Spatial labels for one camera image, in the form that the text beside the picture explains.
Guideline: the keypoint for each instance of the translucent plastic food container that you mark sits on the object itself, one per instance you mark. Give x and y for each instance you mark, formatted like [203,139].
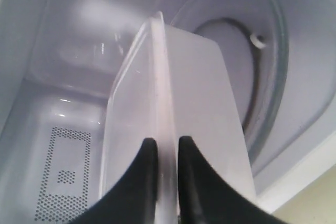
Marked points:
[173,83]

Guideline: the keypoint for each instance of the white microwave oven body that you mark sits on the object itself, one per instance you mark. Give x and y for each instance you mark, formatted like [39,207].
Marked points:
[59,60]

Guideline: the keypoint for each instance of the glass microwave turntable plate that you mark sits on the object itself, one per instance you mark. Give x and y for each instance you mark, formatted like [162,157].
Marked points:
[252,36]

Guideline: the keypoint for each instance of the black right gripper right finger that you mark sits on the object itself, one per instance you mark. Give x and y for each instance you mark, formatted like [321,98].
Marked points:
[204,197]

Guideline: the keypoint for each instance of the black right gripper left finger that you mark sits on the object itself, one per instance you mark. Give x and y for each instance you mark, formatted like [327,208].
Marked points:
[133,198]

